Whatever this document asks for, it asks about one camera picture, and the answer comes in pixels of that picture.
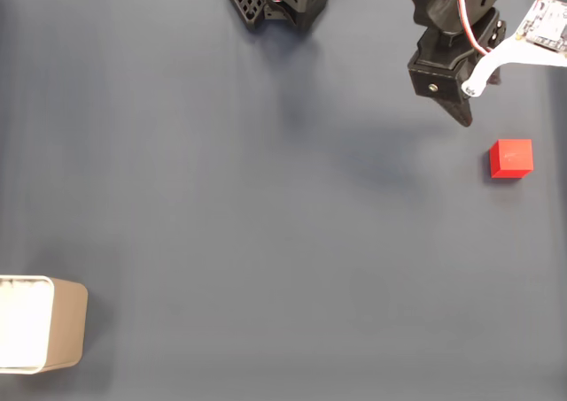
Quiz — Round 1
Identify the white and red wire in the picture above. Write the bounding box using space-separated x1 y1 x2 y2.
453 0 493 57

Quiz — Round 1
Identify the red cube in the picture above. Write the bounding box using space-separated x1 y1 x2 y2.
489 138 534 180

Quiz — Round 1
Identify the beige plastic box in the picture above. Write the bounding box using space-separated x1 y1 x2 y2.
0 275 89 375

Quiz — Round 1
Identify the white tissue paper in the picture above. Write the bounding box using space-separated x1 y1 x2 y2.
0 279 50 369

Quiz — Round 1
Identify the camera board on white bracket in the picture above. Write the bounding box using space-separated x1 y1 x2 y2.
460 0 567 98

